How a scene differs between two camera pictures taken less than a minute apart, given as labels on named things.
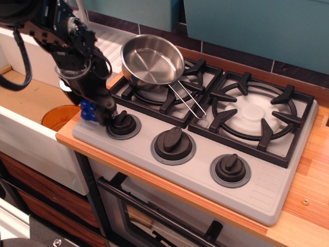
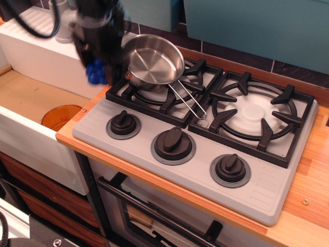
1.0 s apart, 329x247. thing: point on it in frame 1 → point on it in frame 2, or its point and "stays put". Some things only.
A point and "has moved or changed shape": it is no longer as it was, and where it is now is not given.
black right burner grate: [254, 116] stays put
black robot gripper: [89, 75] → [99, 35]
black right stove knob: [230, 171] stays put
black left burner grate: [180, 102] stays put
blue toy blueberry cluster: [88, 109] has moved or changed shape
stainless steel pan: [150, 63] stays put
